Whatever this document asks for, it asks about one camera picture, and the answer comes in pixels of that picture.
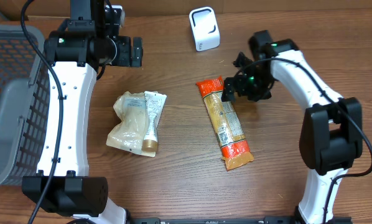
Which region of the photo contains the white cosmetic tube gold cap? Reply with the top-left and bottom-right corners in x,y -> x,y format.
142,91 -> 167,152

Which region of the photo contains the orange spaghetti package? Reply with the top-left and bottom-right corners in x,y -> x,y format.
196,77 -> 254,170

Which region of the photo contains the beige clear plastic pouch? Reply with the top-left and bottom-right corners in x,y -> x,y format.
106,91 -> 156,157

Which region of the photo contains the grey plastic mesh basket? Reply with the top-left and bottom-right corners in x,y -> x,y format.
0,25 -> 50,185

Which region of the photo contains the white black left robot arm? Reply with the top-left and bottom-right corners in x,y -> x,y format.
22,1 -> 143,223

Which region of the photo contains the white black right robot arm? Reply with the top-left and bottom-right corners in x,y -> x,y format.
221,30 -> 363,223

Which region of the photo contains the white barcode scanner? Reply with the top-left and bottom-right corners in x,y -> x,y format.
188,6 -> 220,52

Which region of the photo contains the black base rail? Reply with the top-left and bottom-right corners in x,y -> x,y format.
130,216 -> 300,224

